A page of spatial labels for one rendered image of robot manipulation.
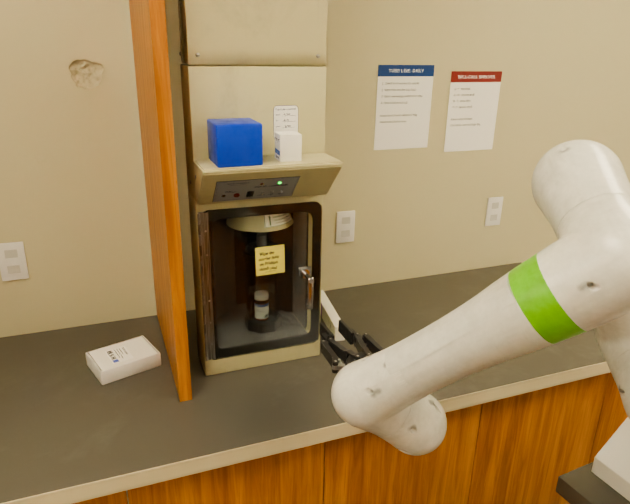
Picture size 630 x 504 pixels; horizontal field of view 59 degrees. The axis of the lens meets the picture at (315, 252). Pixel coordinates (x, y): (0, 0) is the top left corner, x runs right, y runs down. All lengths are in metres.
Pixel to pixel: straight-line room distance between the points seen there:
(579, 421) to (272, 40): 1.38
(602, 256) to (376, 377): 0.36
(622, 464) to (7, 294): 1.62
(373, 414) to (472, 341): 0.21
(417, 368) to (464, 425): 0.78
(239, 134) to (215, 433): 0.66
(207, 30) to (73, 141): 0.60
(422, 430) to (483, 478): 0.82
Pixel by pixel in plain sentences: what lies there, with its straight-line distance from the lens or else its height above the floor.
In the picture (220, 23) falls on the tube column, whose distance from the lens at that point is 1.30.
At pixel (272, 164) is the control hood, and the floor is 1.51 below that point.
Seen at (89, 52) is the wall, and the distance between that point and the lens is 1.70.
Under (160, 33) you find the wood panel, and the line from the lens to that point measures 1.19.
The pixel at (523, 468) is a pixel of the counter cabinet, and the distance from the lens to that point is 1.87.
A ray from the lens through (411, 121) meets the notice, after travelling 2.00.
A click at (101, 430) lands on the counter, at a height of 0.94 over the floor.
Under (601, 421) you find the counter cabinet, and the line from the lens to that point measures 1.99.
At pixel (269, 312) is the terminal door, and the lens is 1.47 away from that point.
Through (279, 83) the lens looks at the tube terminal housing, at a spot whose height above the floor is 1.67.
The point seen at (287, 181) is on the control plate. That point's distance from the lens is 1.29.
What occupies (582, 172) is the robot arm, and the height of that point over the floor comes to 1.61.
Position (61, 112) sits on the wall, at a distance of 1.72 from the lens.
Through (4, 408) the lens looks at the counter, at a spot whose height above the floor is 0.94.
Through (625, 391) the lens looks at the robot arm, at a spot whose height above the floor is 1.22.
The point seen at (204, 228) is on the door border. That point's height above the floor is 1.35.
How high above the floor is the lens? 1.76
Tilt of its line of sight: 21 degrees down
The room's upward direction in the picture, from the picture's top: 1 degrees clockwise
